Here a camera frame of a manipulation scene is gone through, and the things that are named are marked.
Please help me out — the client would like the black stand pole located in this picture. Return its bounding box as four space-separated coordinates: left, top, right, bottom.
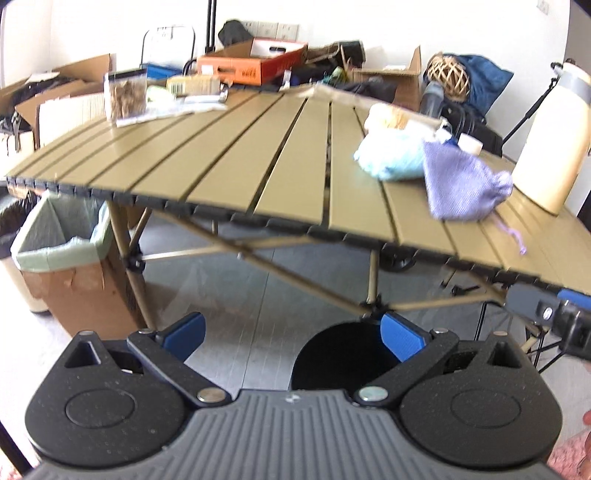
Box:
205 0 218 56

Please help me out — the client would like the grey water bottle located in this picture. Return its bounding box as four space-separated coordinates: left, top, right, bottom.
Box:
419 80 446 116

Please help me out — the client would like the cardboard box with liner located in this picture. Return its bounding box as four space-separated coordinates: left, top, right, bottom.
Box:
11 194 146 340

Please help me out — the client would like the cream thermos bottle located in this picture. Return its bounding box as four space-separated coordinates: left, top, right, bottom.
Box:
512 60 591 215

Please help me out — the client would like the green bin liner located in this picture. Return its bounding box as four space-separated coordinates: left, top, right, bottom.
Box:
11 194 112 273

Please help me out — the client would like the clear snack bag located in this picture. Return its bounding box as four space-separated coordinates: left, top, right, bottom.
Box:
104 68 148 123

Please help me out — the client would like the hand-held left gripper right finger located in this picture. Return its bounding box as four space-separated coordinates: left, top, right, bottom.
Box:
355 311 523 408

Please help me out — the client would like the rattan ball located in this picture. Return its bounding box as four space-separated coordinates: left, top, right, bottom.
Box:
426 54 472 100

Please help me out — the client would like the beige snack packet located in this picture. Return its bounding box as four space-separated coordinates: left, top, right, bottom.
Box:
166 75 222 96

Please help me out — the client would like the black round bin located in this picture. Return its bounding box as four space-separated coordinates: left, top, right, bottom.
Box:
291 320 402 391

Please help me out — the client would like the clear plastic wrapper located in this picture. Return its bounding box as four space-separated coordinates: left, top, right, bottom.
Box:
115 92 229 128

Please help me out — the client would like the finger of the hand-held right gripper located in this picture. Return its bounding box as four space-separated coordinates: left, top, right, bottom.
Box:
505 281 591 363
556 288 591 309

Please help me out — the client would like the small open cardboard box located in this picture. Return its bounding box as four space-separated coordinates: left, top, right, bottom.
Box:
353 45 423 100

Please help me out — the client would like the khaki folding table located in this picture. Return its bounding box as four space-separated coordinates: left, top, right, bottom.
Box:
6 85 591 398

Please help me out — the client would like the white wall socket panel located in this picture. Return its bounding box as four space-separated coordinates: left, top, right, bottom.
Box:
240 21 299 41

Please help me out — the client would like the blue box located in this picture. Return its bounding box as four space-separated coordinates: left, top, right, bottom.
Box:
141 64 182 81

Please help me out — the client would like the small white jar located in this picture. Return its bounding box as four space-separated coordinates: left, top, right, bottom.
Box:
457 133 483 155

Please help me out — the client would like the orange cardboard box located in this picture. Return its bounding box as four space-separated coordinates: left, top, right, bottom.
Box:
197 38 308 86

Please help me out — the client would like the pink fluffy fabric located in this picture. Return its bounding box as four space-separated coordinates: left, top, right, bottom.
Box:
547 431 591 480

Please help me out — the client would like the purple drawstring pouch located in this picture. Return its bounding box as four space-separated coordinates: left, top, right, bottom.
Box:
422 141 527 256

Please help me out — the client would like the metal folding frame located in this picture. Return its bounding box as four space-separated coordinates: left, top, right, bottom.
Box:
141 28 197 75

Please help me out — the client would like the blue bag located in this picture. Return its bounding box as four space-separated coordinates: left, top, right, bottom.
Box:
455 54 514 104

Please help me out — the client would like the yellow plush toy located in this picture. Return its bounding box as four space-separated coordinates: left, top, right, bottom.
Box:
365 102 411 132

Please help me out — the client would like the pale blue fluffy cloth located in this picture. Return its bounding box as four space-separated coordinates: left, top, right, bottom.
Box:
353 129 432 182

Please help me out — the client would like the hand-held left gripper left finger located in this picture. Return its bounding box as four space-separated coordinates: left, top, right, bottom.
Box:
65 311 232 408

